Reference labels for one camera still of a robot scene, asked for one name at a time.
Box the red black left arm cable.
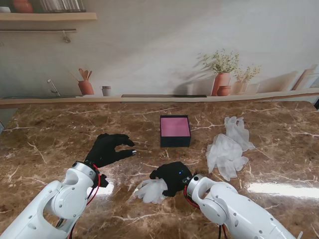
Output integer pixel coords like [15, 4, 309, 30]
[56, 163, 102, 239]

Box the red black arm cable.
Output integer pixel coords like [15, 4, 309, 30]
[184, 189, 229, 239]
[56, 163, 102, 239]

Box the black box pink inside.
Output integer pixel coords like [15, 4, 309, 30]
[159, 115, 192, 148]

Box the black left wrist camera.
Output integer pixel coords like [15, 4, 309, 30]
[98, 173, 109, 188]

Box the red black right arm cable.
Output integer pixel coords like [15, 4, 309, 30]
[184, 189, 229, 239]

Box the printed kitchen scene backdrop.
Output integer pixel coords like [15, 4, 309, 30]
[0, 0, 319, 109]

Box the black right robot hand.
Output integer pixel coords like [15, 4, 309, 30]
[149, 161, 193, 197]

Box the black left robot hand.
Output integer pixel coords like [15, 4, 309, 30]
[84, 133, 137, 169]

